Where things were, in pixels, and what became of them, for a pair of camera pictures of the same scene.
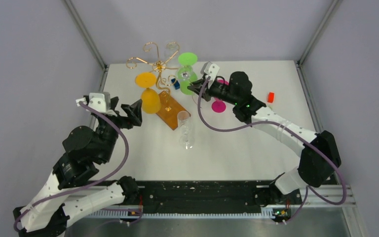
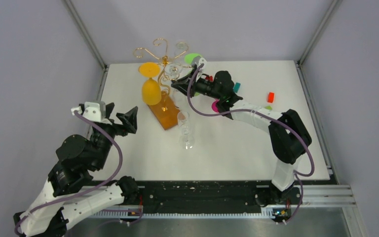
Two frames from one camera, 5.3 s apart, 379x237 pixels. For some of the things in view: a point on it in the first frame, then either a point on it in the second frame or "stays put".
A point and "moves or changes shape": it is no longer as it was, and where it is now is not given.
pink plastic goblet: [218, 105] stays put
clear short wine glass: [172, 52] to [179, 53]
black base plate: [207, 197] stays put
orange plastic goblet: [150, 100] moves or changes shape
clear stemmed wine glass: [185, 74] moves or changes shape
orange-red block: [271, 97] stays put
